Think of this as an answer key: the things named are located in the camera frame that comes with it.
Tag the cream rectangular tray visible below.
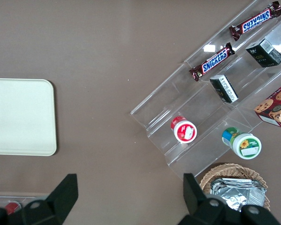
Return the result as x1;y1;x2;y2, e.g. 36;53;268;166
0;78;58;157

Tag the Snickers chocolate bar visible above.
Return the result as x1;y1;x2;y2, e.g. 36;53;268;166
229;1;281;42
189;42;236;82

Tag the green lid snack jar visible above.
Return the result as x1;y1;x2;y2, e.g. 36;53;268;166
221;127;262;160

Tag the clear acrylic bottle rack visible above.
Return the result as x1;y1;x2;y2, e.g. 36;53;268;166
0;191;49;211

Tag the silver foil wrapped pack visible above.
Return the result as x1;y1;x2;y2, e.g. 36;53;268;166
209;178;266;211

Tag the light wicker basket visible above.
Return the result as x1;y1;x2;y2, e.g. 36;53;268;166
199;163;271;213

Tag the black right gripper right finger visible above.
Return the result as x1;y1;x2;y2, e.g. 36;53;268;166
177;172;227;225

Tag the red chocolate chip cookie box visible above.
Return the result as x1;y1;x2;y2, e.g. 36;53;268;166
254;81;281;130

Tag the red lid snack jar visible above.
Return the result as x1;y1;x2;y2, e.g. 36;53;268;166
170;116;198;143

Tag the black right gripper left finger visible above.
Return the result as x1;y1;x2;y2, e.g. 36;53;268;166
21;173;79;225

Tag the clear acrylic stepped display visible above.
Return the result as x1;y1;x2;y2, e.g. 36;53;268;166
130;0;281;181

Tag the small black carton box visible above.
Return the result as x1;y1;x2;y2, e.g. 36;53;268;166
245;38;281;68
209;74;239;104

